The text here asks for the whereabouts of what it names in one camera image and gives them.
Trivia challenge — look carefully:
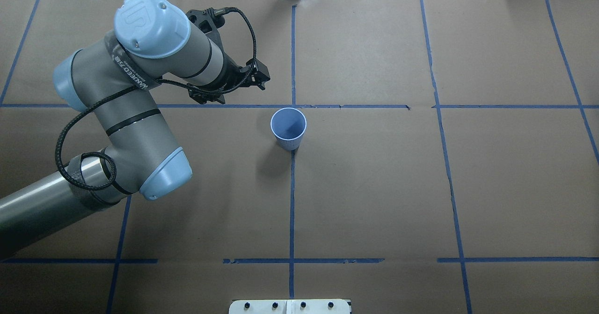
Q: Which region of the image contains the white bracket with screws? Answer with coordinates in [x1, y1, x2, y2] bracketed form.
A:
[228, 299, 353, 314]

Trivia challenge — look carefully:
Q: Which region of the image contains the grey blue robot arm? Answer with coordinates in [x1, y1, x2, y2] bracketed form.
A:
[1, 0, 270, 260]

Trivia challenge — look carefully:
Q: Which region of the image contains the blue ribbed paper cup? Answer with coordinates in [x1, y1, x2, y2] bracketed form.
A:
[270, 107, 307, 152]

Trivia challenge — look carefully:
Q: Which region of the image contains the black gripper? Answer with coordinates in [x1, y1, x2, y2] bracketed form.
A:
[187, 58, 271, 104]

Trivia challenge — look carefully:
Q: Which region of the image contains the brown paper table cover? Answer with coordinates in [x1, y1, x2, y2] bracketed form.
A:
[1, 0, 598, 314]

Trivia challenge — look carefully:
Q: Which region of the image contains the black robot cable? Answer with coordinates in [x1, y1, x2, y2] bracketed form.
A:
[55, 7, 258, 192]

